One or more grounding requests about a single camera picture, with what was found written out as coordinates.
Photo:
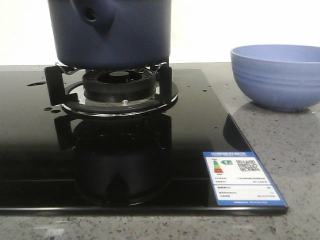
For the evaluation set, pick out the light blue plastic bowl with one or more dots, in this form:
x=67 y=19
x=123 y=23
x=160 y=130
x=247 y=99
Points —
x=279 y=77

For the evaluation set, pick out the black pot support grate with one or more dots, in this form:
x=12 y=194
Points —
x=72 y=99

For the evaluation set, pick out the dark blue cooking pot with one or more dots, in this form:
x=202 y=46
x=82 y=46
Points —
x=111 y=34

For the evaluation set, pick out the black gas burner head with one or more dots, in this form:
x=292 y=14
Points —
x=116 y=86

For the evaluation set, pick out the blue energy label sticker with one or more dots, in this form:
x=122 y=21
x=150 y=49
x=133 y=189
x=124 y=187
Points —
x=239 y=179

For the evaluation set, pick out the black glass gas cooktop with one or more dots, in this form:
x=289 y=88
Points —
x=53 y=163

